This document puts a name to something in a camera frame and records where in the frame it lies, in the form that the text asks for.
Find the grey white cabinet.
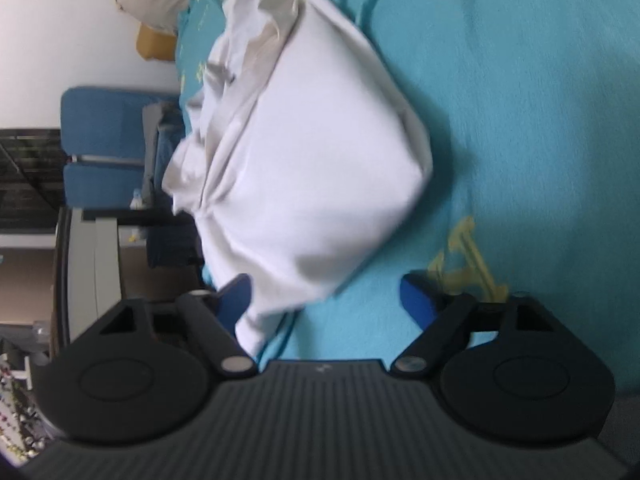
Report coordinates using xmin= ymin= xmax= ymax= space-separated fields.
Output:
xmin=52 ymin=207 xmax=151 ymax=356

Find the blue chair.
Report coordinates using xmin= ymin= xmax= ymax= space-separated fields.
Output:
xmin=60 ymin=86 xmax=183 ymax=211

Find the black slatted panel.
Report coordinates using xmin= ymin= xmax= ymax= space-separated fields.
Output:
xmin=0 ymin=129 xmax=63 ymax=233

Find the teal printed bedsheet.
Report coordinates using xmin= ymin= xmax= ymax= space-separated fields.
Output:
xmin=175 ymin=0 xmax=640 ymax=396

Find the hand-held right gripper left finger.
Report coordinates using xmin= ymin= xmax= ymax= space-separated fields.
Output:
xmin=97 ymin=274 xmax=258 ymax=378

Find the grey cloth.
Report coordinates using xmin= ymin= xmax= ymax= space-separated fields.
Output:
xmin=141 ymin=102 xmax=168 ymax=203

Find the white garment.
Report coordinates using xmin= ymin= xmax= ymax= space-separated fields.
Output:
xmin=161 ymin=0 xmax=435 ymax=356

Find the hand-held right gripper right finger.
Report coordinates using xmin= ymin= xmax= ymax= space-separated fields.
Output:
xmin=391 ymin=270 xmax=557 ymax=378

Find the dark blue cloth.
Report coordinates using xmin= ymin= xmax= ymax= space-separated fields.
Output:
xmin=146 ymin=224 xmax=204 ymax=269

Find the mustard yellow pillow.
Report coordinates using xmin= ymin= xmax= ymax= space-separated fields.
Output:
xmin=136 ymin=22 xmax=179 ymax=62

